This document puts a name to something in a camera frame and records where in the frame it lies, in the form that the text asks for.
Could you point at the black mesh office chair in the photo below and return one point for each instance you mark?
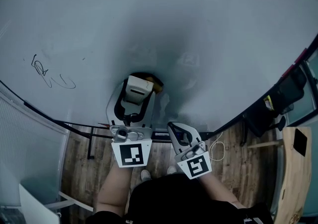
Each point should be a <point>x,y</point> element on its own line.
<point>268,118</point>

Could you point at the person's black shirt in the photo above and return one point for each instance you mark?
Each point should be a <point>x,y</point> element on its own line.
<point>179,200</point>

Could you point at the person's right white shoe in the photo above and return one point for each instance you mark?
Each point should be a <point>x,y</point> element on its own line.
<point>172,170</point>

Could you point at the white table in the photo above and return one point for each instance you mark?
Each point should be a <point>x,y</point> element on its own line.
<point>34,205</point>

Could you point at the black framed glass door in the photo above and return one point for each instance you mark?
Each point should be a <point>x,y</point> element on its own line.
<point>311,89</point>

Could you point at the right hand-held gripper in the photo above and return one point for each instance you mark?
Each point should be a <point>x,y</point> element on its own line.
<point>198,166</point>

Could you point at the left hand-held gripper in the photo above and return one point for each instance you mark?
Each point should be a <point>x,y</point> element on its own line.
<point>131,154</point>

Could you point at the beige whiteboard eraser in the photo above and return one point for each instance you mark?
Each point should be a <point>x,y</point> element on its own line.
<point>136,89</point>

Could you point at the white whiteboard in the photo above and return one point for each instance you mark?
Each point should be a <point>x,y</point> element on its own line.
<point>159,31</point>

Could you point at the person's left forearm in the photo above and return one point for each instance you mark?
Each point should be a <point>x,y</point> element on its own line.
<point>114,190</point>

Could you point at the person's right forearm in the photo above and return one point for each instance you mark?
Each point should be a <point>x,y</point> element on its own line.
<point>218,190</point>

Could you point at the person's white shoe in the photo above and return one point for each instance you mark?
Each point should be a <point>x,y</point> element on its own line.
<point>172,170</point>
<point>145,175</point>

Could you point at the yellow packet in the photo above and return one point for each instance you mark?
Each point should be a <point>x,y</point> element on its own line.
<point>268,102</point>

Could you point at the person's left white shoe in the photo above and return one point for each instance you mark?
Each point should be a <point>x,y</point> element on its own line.
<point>145,175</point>

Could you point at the red tape strip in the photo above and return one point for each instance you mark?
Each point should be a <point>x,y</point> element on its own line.
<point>287,71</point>
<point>301,55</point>

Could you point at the wooden side table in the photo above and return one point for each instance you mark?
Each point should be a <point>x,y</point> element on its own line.
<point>295,180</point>

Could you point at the black phone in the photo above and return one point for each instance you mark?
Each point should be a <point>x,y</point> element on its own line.
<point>299,142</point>

